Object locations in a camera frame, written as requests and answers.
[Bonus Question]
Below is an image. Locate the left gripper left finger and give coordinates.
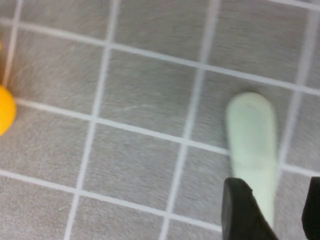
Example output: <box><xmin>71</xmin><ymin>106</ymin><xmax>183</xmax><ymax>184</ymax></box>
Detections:
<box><xmin>221</xmin><ymin>176</ymin><xmax>280</xmax><ymax>240</ymax></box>

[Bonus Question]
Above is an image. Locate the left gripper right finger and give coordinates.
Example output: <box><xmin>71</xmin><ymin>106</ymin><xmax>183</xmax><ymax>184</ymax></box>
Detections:
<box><xmin>301</xmin><ymin>176</ymin><xmax>320</xmax><ymax>240</ymax></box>

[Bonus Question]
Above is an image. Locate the pale green plastic spoon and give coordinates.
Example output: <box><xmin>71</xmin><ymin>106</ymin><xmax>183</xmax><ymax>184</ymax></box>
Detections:
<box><xmin>224</xmin><ymin>91</ymin><xmax>279</xmax><ymax>228</ymax></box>

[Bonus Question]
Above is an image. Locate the grey grid table cloth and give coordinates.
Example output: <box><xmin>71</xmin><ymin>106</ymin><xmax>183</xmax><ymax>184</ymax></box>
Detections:
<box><xmin>0</xmin><ymin>0</ymin><xmax>320</xmax><ymax>240</ymax></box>

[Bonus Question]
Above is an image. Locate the yellow rubber duck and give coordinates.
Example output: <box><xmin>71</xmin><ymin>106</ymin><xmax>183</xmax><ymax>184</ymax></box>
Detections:
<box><xmin>0</xmin><ymin>84</ymin><xmax>17</xmax><ymax>137</ymax></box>

